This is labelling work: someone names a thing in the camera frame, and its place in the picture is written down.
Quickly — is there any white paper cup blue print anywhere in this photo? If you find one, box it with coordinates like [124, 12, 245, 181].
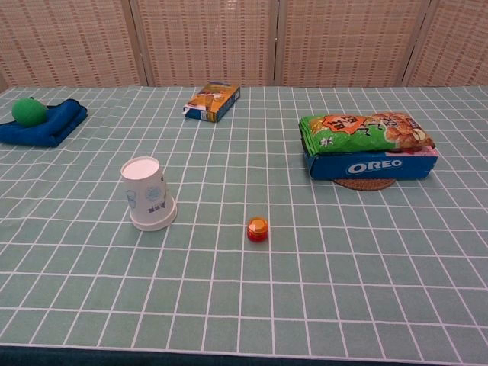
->
[120, 156, 177, 226]

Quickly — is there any orange bottle cap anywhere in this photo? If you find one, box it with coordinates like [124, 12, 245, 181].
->
[246, 216, 269, 243]

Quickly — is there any blue yellow snack box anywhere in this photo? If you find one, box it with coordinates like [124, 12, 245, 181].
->
[182, 81, 242, 124]

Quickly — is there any green checked tablecloth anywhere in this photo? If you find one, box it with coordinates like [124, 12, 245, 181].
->
[0, 85, 488, 354]

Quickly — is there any green snack bag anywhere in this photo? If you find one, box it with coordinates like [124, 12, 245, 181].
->
[298, 111, 436, 156]

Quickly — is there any round woven coaster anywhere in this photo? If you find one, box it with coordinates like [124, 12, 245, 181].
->
[334, 177, 397, 193]

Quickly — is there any blue Oreo cookie box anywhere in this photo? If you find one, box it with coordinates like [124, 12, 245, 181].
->
[303, 146, 439, 181]

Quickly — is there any bamboo folding screen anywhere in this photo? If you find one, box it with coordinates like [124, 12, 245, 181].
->
[0, 0, 488, 92]

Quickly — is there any blue folded cloth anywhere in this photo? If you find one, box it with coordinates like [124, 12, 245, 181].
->
[0, 98, 88, 148]

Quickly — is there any green ball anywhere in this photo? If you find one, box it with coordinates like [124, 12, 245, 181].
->
[11, 97, 48, 127]

